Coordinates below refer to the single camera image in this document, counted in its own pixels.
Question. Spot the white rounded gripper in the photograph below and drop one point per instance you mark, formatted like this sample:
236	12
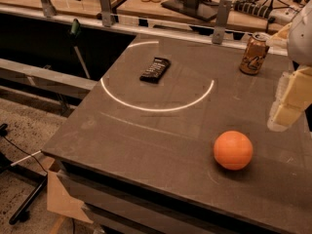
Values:
300	39

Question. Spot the orange ball fruit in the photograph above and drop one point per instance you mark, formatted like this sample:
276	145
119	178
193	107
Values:
233	150

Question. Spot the orange soda can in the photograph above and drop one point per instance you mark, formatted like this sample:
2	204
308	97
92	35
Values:
255	53

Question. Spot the black and white power strip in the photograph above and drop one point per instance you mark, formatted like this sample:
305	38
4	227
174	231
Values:
280	16

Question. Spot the black monitor stand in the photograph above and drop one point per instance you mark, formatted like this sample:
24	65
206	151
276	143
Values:
193	8

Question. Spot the black snack bar wrapper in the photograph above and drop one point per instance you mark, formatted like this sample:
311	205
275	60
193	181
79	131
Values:
155	71

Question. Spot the tan cardboard piece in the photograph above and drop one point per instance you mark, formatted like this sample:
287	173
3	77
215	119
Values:
60	202

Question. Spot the black stand leg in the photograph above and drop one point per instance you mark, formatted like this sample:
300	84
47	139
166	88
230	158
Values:
22	213

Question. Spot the grey metal bracket right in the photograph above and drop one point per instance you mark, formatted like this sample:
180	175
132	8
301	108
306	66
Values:
223	11

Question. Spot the grey metal bracket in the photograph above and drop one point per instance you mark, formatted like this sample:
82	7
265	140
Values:
223	11
48	8
107	17

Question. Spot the grey metal bracket middle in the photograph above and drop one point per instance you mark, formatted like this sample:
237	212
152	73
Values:
107	17

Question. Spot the grey metal bracket left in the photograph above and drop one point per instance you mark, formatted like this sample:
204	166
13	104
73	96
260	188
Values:
48	8

